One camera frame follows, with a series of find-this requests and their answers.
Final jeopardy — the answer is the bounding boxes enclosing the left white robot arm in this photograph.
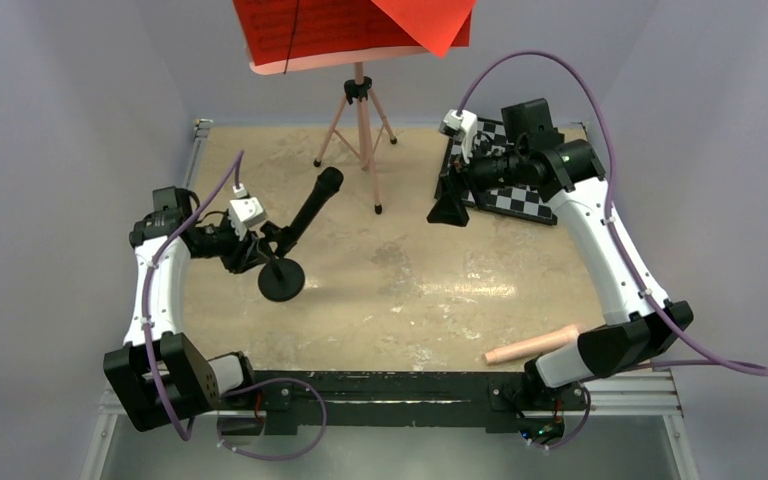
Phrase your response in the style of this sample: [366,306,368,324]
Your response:
[103,186,305,432]

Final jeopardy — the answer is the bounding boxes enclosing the black microphone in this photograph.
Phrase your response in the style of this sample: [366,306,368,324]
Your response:
[275,167,344,257]

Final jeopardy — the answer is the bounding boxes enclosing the black white checkerboard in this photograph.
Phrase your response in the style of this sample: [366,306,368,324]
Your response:
[434,116,565,228]

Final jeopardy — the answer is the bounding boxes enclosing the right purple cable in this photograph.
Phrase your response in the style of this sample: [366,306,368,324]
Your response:
[455,50,768,379]

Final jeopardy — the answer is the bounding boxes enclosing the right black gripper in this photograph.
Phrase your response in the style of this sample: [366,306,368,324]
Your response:
[427,133,527,226]

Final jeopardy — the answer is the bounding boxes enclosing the black microphone desk stand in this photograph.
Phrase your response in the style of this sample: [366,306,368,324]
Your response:
[258,221,305,302]

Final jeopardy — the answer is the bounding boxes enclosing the aluminium table frame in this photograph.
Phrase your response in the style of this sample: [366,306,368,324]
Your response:
[102,121,694,451]

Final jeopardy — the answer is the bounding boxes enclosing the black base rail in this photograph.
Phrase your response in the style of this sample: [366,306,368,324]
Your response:
[220,370,586,435]

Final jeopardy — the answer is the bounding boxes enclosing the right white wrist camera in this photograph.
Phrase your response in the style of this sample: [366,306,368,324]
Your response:
[438,109,478,159]

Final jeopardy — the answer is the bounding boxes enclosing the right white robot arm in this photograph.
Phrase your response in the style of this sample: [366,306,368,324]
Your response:
[427,99,694,407]

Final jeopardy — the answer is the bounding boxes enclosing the red sheet music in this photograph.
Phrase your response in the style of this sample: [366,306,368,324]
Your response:
[233,0,410,65]
[370,0,476,57]

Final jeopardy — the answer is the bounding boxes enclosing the pink tripod music stand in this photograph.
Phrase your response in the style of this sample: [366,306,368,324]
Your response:
[249,46,426,215]

